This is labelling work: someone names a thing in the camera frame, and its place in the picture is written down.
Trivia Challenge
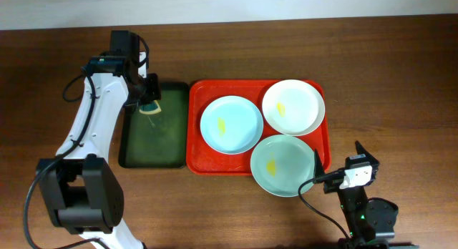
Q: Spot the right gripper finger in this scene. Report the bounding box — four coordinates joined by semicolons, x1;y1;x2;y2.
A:
355;140;379;165
314;150;325;177

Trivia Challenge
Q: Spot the mint green plate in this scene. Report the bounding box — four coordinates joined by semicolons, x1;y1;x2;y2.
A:
250;135;315;197

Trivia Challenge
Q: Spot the green and yellow sponge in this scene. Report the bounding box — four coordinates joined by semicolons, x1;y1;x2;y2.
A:
139;100;162;115

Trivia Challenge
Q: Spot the light blue plate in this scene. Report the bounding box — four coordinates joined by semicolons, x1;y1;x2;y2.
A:
200;95;263;155

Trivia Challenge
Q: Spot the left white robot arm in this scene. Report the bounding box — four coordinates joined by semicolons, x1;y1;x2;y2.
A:
29;31;161;248

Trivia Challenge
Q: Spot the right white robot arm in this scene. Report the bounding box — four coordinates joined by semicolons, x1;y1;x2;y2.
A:
314;141;399;248

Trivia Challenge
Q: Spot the dark green plastic tray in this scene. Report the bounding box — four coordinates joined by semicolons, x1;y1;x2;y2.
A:
118;82;190;168

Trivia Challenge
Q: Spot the white plate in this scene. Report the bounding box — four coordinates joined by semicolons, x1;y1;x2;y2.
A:
261;79;326;136

